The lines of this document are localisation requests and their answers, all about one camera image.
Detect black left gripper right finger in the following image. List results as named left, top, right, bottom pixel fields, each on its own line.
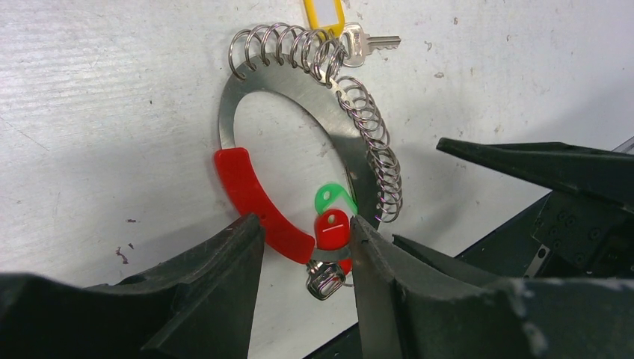
left=349, top=216, right=633, bottom=358

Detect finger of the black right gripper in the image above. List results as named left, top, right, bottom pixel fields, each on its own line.
left=393, top=235, right=499, bottom=287
left=436, top=138, right=633, bottom=213

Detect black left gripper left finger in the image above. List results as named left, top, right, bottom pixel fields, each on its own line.
left=1, top=215, right=265, bottom=358

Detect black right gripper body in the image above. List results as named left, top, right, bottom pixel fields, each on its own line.
left=531, top=191, right=633, bottom=279

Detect steel key organizer ring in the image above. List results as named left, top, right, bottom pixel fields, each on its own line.
left=214, top=22, right=404, bottom=301

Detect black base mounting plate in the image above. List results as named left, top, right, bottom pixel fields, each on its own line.
left=307, top=194, right=549, bottom=358

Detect green key tag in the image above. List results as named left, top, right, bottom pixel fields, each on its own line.
left=313, top=182, right=358, bottom=215

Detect silver key on yellow tag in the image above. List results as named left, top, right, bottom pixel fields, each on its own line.
left=340, top=22, right=401, bottom=67

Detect yellow key tag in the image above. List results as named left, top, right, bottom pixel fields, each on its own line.
left=302, top=0, right=345, bottom=37

